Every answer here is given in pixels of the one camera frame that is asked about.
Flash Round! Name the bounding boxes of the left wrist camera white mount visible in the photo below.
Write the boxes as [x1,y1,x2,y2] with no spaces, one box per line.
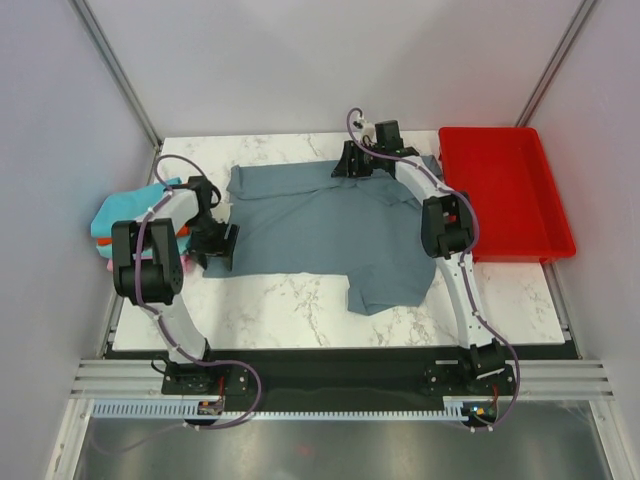
[210,202,233,224]

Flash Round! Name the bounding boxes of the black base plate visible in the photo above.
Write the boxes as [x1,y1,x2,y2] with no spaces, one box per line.
[157,347,516,414]

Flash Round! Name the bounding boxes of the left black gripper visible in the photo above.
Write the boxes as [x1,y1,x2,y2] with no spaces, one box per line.
[186,213,239,271]

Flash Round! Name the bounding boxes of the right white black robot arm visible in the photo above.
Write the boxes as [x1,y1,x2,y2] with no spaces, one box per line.
[332,107,506,394]

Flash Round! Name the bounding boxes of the aluminium corner post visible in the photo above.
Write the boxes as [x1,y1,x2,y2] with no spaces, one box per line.
[69,0,163,151]
[514,0,600,128]

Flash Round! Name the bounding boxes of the left aluminium corner post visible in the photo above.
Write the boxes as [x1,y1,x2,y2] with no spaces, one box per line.
[69,0,163,151]

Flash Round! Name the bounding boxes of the grey-blue t shirt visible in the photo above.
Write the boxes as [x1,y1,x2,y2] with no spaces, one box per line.
[204,161,436,316]

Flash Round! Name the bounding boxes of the orange folded t shirt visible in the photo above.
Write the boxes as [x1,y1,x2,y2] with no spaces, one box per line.
[96,226,190,246]

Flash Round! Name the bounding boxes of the purple cable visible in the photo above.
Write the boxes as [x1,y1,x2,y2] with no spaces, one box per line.
[347,107,521,432]
[133,155,265,431]

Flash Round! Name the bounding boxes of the red plastic bin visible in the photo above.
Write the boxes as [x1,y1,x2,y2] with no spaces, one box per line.
[438,127,576,264]

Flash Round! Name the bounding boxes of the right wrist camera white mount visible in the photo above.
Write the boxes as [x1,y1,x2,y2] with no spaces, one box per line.
[352,117,376,145]

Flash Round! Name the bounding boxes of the teal folded t shirt top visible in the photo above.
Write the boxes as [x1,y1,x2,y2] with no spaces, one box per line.
[90,183,165,239]

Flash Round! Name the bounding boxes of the right white cable duct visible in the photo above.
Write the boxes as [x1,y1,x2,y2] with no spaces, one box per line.
[443,397,496,418]

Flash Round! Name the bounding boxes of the pink folded t shirt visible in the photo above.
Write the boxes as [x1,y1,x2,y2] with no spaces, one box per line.
[107,255,191,273]

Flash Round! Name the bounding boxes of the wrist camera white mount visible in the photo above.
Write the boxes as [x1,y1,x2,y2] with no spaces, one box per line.
[352,117,376,145]
[210,202,233,224]

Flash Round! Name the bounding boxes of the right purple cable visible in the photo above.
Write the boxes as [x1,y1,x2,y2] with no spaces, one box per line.
[347,107,521,432]

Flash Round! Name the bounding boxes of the white cable duct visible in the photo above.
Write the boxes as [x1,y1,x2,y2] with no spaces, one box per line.
[443,397,496,418]
[92,398,225,420]

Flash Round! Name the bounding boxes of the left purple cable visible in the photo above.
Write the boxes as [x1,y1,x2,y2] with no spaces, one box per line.
[133,155,265,431]

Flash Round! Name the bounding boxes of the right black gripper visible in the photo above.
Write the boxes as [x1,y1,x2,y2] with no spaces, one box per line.
[332,141,384,179]

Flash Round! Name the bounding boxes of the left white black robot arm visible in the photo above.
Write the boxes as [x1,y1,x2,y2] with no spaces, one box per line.
[111,176,239,393]

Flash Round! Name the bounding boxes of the aluminium rail frame front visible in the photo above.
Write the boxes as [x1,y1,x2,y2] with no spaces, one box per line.
[46,360,639,479]

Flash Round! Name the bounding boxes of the right aluminium corner post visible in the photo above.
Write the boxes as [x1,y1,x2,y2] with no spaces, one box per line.
[514,0,600,128]

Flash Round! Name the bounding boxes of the left white cable duct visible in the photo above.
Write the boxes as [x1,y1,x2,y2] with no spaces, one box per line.
[92,398,225,420]

